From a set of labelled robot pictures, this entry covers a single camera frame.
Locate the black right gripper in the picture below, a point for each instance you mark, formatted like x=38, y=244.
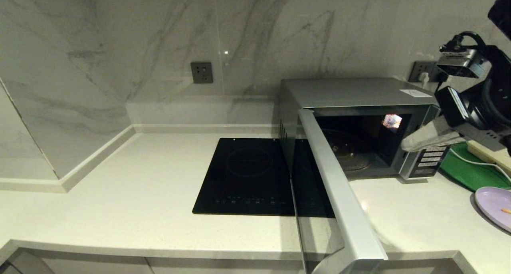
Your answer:
x=493, y=106

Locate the purple plate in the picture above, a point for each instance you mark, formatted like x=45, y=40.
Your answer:
x=493, y=206

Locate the microwave door with dark glass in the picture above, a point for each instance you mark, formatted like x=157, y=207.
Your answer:
x=339, y=202

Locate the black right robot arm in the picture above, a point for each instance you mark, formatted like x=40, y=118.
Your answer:
x=501, y=14

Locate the glass microwave turntable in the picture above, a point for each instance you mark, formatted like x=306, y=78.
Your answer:
x=353, y=152

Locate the silver Panasonic microwave oven body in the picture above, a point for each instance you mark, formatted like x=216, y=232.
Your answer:
x=351, y=92

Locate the white paper label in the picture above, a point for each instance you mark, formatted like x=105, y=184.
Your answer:
x=416, y=93

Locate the green plastic tray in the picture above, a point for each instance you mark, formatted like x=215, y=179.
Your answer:
x=467, y=170

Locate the beige power strip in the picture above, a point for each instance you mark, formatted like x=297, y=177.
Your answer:
x=489, y=154

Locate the white power plug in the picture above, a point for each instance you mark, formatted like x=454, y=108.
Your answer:
x=424, y=79

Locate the silver metal sensor box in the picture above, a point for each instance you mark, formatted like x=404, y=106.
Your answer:
x=463, y=64

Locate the grey angled cabinet panel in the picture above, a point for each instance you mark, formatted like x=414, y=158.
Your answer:
x=24, y=266
x=449, y=268

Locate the grey cabinet door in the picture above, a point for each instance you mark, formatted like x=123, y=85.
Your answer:
x=100, y=266
x=407, y=268

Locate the black induction cooktop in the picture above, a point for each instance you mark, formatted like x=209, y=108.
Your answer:
x=239, y=178

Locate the grey double wall socket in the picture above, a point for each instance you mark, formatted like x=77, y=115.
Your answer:
x=419, y=67

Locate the grey single wall socket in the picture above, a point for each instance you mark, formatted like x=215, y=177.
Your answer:
x=201, y=72

